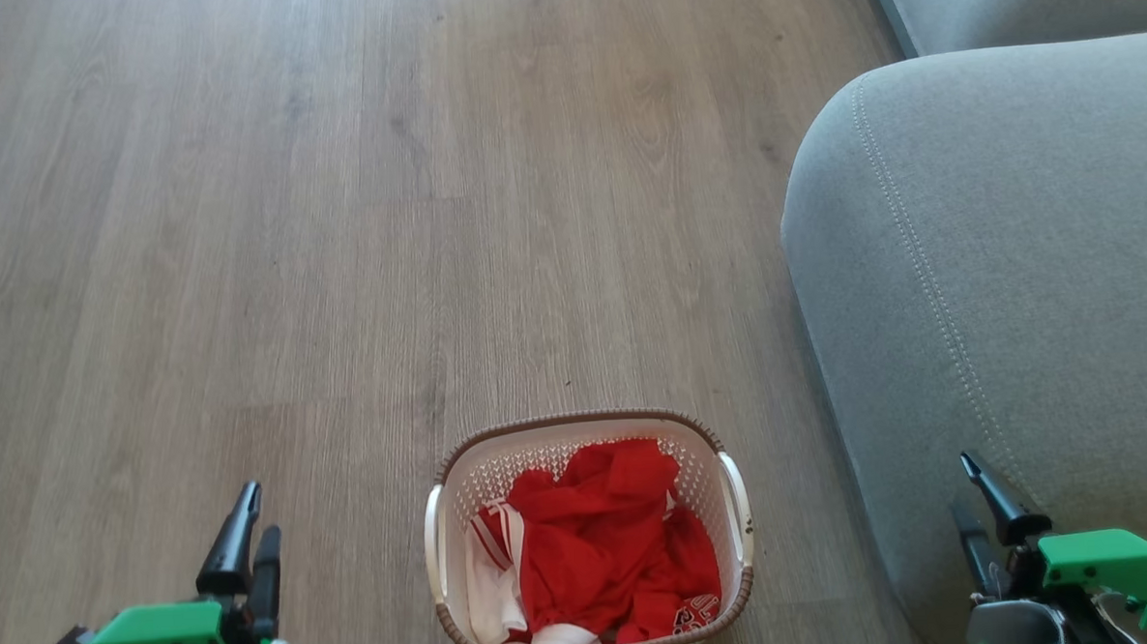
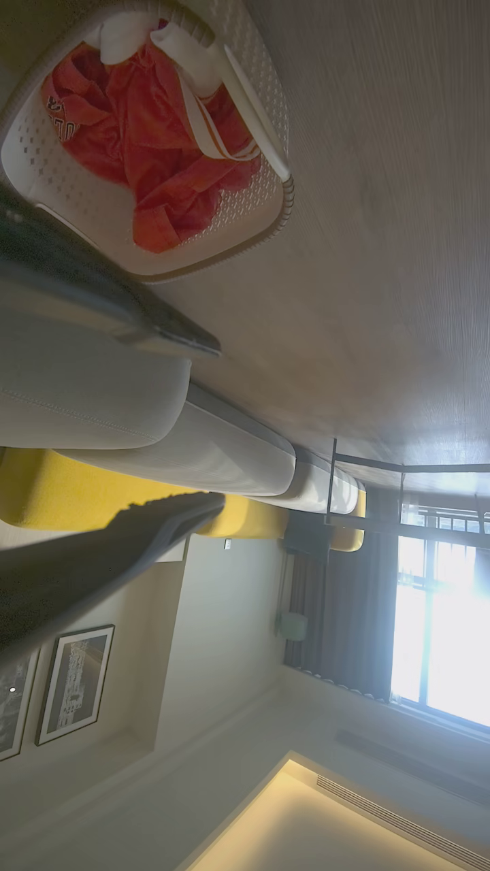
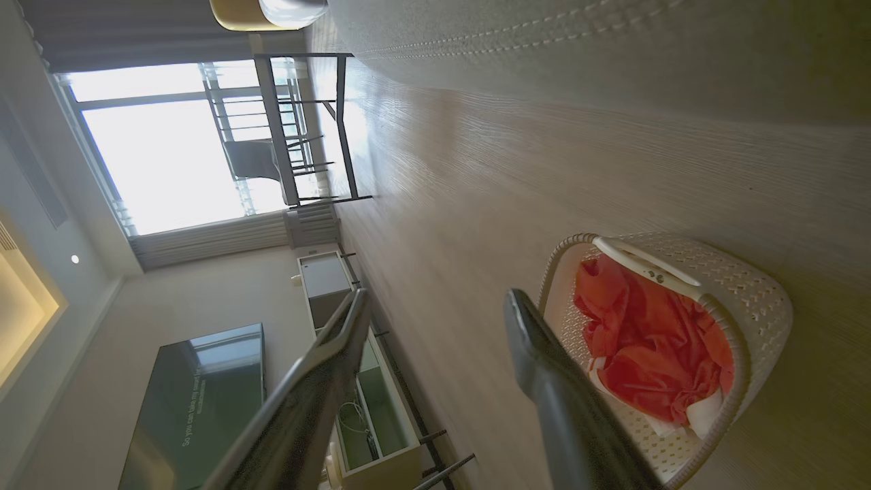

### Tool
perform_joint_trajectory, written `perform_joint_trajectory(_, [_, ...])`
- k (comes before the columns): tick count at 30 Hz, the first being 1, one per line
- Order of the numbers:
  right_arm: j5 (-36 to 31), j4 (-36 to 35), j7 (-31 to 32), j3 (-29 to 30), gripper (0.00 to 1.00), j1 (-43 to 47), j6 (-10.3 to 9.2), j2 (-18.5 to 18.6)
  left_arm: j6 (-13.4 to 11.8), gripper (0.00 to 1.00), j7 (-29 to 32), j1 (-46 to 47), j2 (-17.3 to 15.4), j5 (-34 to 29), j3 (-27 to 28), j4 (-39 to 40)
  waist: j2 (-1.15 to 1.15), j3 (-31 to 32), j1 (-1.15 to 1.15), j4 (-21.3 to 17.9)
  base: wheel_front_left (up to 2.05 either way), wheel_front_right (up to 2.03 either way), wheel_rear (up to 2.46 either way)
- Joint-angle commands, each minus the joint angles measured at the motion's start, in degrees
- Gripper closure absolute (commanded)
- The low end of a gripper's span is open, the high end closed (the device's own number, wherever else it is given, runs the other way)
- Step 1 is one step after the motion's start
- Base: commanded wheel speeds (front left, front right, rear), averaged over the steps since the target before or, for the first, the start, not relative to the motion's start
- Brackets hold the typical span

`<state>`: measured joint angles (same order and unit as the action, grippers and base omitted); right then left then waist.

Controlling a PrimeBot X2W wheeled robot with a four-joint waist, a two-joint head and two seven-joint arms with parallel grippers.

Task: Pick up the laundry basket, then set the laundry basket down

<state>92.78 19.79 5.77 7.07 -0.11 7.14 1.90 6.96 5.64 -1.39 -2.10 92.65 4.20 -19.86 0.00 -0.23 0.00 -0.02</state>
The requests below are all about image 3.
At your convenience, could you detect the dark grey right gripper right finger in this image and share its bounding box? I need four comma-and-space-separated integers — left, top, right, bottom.
504, 289, 662, 490

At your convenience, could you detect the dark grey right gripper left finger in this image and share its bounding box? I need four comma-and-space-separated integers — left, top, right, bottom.
204, 289, 372, 490

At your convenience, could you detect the white woven plastic laundry basket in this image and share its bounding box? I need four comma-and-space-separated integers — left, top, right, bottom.
538, 231, 794, 490

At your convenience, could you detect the long white television cabinet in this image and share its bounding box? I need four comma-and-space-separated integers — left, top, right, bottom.
297, 248, 477, 490

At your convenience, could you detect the flat black television screen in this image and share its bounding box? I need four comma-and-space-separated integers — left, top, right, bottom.
118, 323, 267, 490

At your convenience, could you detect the white garment with red stripes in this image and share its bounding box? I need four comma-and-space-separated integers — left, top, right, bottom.
589, 357, 726, 440

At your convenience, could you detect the grey pleated curtain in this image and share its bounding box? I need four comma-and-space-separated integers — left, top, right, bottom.
129, 203, 341, 271
19, 0, 254, 74

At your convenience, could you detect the grey dining chair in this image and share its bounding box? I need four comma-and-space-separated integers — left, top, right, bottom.
223, 139, 284, 182

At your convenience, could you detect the large glass window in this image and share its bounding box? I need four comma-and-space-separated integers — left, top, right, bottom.
57, 59, 322, 237

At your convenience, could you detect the round yellow white ottoman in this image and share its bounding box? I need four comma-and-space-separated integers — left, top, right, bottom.
209, 0, 329, 32

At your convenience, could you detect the white cable loop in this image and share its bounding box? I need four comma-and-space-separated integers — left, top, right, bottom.
338, 400, 373, 438

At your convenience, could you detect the black frame dining table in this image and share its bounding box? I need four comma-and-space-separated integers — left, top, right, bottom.
254, 52, 374, 206

